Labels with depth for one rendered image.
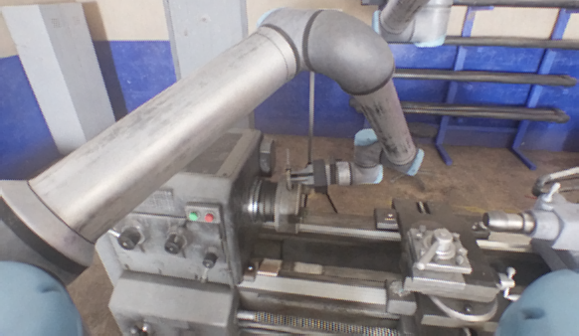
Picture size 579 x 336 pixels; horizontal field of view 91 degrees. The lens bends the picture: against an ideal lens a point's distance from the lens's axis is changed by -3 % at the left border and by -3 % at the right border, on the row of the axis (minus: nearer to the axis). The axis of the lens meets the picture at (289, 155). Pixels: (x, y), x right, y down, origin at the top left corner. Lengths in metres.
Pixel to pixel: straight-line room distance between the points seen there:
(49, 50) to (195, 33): 1.65
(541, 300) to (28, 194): 0.50
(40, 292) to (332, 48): 0.49
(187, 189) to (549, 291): 0.97
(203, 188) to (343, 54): 0.70
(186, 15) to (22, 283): 4.23
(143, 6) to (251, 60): 4.29
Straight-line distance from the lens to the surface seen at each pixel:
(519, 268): 1.88
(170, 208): 1.14
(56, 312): 0.30
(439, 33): 1.07
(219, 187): 1.04
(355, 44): 0.55
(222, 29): 4.26
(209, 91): 0.47
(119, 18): 5.01
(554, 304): 0.31
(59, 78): 4.37
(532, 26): 4.61
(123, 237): 1.24
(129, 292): 1.50
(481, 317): 1.28
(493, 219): 1.42
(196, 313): 1.37
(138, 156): 0.43
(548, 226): 1.50
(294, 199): 1.18
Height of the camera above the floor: 1.90
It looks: 29 degrees down
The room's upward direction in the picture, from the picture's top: straight up
